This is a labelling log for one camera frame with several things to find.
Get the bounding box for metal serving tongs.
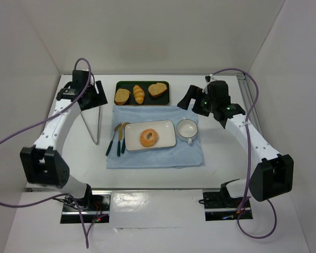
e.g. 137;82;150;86
81;106;102;145

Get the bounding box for orange glazed donut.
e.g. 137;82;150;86
139;129;159;147

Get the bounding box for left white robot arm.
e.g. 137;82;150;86
19;70;107;207

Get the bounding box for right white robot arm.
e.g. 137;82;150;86
178;81;294;202

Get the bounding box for sliced brown bread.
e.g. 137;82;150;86
114;89;131;105

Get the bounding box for bread slice under donut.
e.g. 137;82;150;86
148;83;167;98

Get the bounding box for white round cup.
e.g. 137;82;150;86
176;119;199;145

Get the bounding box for dark green tray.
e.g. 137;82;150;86
115;81;170;106

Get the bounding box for golden croissant roll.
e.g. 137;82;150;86
133;85;145;104

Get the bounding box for white rectangular plate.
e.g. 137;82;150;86
125;120;176;151

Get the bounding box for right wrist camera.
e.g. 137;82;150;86
205;74;217;84

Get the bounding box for aluminium frame rail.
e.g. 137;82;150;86
236;72;261;130

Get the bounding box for green handled knife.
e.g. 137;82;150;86
105;124;120;156

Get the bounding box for green handled fork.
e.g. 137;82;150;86
117;123;123;157

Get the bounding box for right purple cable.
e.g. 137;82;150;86
212;67;277;239

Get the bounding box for purple cable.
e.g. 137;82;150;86
0;57;95;249
212;67;277;239

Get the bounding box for green handled spoon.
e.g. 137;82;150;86
121;122;129;154

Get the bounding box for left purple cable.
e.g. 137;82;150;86
0;57;95;249

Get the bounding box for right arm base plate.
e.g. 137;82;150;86
198;191;253;221

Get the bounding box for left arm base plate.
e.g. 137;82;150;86
55;193;111;224

